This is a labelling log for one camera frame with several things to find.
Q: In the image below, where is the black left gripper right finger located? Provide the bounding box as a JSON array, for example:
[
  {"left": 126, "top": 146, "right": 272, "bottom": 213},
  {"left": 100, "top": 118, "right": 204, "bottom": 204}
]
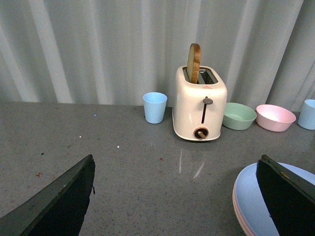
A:
[{"left": 256, "top": 155, "right": 315, "bottom": 236}]

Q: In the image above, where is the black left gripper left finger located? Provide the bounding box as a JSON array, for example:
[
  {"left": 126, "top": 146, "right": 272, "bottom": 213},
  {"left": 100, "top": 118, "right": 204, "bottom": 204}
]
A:
[{"left": 0, "top": 154, "right": 95, "bottom": 236}]

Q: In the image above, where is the blue plate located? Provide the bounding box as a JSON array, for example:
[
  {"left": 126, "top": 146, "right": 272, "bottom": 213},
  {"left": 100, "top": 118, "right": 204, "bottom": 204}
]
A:
[{"left": 234, "top": 163, "right": 315, "bottom": 236}]

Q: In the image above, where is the pink plate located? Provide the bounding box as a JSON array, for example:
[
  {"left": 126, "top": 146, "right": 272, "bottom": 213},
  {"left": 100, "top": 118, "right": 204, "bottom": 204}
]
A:
[{"left": 232, "top": 187, "right": 254, "bottom": 236}]

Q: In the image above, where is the light blue cup right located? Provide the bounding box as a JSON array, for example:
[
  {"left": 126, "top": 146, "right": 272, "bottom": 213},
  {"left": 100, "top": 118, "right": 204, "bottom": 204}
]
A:
[{"left": 298, "top": 99, "right": 315, "bottom": 130}]

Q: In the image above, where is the light blue cup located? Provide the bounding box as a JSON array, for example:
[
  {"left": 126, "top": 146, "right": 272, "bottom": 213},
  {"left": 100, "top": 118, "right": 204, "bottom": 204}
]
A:
[
  {"left": 143, "top": 92, "right": 167, "bottom": 124},
  {"left": 298, "top": 99, "right": 315, "bottom": 130}
]

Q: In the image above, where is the pink bowl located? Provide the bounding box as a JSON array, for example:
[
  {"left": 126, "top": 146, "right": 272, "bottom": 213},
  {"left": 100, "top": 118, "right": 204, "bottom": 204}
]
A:
[{"left": 256, "top": 104, "right": 296, "bottom": 132}]

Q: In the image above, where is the green bowl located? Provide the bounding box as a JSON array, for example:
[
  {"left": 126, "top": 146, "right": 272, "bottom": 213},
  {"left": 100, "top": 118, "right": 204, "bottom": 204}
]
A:
[{"left": 222, "top": 103, "right": 257, "bottom": 130}]

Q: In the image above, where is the cream white toaster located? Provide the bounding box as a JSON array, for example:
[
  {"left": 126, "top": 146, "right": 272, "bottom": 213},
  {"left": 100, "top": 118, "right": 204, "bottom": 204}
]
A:
[{"left": 172, "top": 66, "right": 227, "bottom": 142}]

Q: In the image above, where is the light blue cup left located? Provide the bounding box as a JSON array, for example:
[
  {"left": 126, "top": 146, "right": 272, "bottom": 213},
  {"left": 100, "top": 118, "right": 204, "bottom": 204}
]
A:
[{"left": 143, "top": 92, "right": 167, "bottom": 124}]

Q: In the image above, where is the toasted bread slice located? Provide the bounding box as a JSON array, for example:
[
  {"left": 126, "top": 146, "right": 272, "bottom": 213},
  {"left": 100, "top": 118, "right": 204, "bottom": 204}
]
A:
[{"left": 187, "top": 43, "right": 201, "bottom": 84}]

